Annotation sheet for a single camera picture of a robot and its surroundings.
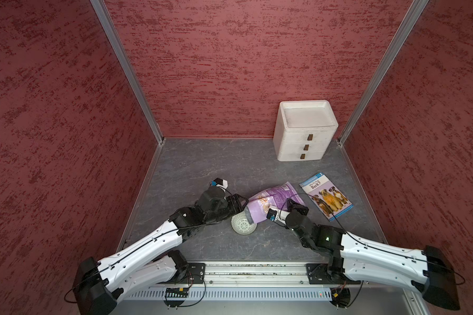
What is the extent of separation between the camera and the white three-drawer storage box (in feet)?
3.14

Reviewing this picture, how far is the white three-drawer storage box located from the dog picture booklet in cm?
14

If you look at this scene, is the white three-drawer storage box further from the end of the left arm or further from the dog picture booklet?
the end of the left arm

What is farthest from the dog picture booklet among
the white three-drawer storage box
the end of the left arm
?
the end of the left arm

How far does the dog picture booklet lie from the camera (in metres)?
0.92
